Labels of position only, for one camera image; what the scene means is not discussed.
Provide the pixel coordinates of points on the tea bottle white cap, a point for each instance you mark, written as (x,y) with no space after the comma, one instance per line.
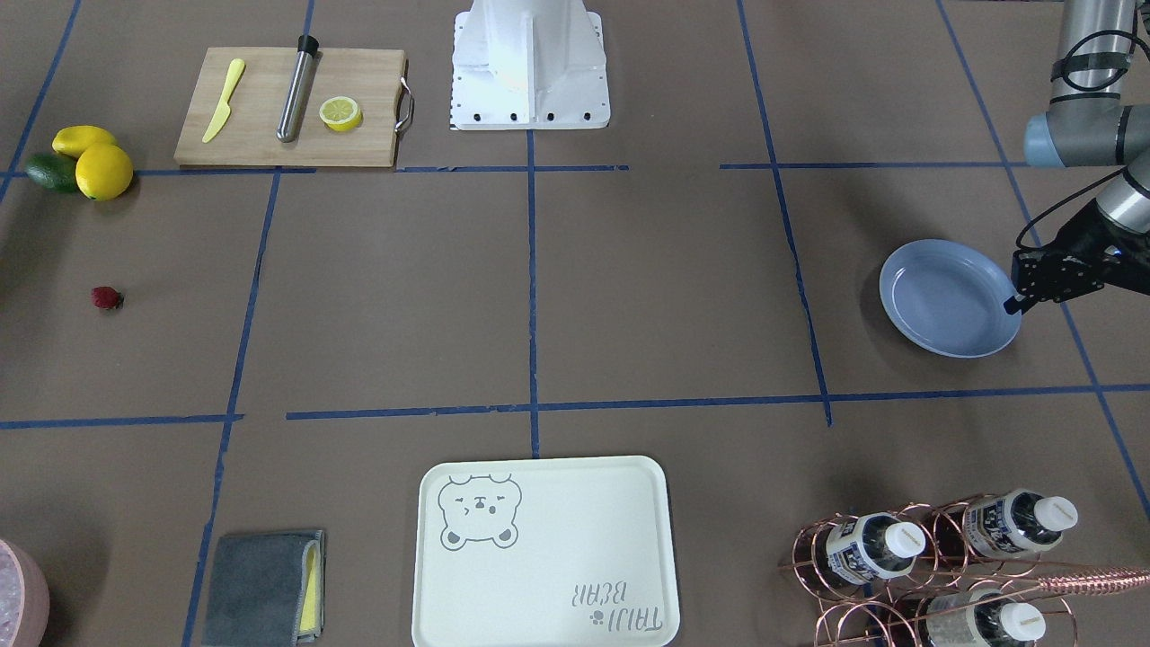
(1003,527)
(978,617)
(857,552)

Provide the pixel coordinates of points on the red strawberry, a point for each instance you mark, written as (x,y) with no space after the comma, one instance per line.
(107,298)

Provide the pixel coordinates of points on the blue round plate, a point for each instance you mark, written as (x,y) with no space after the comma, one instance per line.
(948,298)

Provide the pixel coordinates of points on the yellow lemon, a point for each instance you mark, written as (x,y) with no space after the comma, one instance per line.
(103,172)

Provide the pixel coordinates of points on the wooden cutting board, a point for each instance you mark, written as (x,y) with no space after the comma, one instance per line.
(237,106)

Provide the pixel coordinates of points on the lemon half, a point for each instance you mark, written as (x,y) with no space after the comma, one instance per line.
(341,114)

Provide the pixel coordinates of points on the grey yellow folded cloth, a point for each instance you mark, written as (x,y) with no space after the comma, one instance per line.
(267,589)

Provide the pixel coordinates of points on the steel cylinder black cap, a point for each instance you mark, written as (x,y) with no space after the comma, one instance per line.
(291,120)

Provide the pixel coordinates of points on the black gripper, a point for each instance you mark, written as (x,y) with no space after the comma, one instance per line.
(1084,235)

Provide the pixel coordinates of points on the yellow mango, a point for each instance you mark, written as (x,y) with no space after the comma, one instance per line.
(74,140)

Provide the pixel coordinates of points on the green avocado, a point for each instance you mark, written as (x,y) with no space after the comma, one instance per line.
(52,172)

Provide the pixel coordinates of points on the pink bowl of ice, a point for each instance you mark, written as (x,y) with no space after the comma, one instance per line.
(25,600)

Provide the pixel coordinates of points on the yellow plastic knife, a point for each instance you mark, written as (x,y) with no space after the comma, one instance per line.
(222,111)

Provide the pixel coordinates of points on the lower tea bottle white cap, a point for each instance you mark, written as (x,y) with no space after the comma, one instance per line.
(978,617)

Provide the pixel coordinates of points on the cream bear tray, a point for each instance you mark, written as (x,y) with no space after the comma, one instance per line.
(574,551)

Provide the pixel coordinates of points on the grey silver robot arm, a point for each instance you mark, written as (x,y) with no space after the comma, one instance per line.
(1087,123)

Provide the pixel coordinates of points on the copper wire bottle rack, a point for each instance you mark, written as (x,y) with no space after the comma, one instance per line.
(860,616)

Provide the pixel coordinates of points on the white metal base bracket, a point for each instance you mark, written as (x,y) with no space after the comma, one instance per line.
(529,65)

